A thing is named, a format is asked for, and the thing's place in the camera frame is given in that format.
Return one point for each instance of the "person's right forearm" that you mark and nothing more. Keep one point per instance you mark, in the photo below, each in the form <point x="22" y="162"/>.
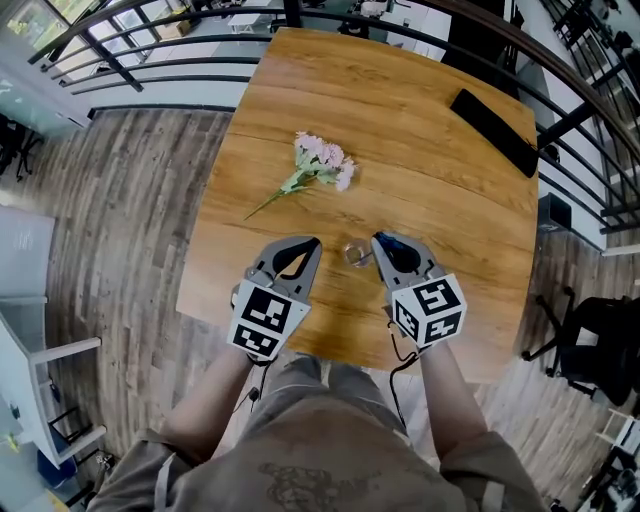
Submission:
<point x="452" y="400"/>

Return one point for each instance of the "small black box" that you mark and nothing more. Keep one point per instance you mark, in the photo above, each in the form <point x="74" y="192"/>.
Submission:
<point x="554" y="212"/>

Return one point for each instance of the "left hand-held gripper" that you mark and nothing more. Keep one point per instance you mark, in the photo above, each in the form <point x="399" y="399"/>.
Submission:
<point x="265" y="315"/>

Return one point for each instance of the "black office chair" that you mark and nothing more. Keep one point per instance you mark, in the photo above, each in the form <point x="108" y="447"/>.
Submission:
<point x="600" y="345"/>

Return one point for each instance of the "small clear glass vase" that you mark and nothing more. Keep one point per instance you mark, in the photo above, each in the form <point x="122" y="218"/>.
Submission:
<point x="352" y="252"/>

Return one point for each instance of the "person's khaki shirt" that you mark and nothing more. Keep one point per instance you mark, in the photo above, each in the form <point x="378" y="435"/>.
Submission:
<point x="320" y="450"/>

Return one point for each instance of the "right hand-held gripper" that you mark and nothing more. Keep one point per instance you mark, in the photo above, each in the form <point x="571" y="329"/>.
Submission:
<point x="430" y="310"/>

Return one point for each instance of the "pink artificial flower bouquet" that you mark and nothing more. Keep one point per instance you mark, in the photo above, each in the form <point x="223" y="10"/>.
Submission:
<point x="320" y="157"/>

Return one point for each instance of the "person's left forearm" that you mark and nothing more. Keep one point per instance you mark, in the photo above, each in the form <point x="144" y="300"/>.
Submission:
<point x="210" y="410"/>

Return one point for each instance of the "dark metal railing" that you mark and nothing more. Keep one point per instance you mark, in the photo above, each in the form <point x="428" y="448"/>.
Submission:
<point x="150" y="62"/>

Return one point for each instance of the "flat black rectangular bar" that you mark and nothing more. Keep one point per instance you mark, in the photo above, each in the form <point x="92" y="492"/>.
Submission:
<point x="495" y="131"/>

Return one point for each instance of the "white desk frame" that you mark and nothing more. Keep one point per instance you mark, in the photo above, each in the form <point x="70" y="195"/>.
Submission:
<point x="25" y="325"/>

